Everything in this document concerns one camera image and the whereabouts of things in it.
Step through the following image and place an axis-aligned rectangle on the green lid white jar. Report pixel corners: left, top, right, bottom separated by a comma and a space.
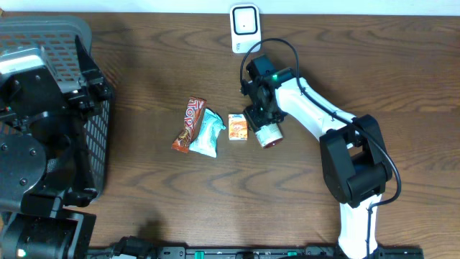
255, 123, 283, 148

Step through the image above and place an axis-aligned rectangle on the orange Kleenex tissue pack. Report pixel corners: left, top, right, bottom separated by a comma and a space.
229, 114, 248, 141

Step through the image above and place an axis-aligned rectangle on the teal white wipes packet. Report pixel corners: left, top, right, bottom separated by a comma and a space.
190, 109, 226, 158

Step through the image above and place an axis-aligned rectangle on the red white snack packet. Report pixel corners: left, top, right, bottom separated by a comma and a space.
171, 96, 206, 153

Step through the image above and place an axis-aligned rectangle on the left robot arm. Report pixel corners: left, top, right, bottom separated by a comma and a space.
1, 37, 113, 258

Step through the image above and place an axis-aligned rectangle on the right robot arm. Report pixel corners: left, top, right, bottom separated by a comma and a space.
240, 55, 392, 258

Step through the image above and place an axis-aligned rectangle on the white barcode scanner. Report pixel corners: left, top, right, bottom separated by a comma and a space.
229, 4, 262, 54

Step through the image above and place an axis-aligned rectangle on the grey plastic mesh basket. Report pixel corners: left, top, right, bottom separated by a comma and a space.
1, 16, 111, 196

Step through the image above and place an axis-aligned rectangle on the black right camera cable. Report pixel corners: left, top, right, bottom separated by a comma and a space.
239, 37, 403, 259

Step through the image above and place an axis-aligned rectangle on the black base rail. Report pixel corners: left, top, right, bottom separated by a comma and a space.
88, 235, 425, 259

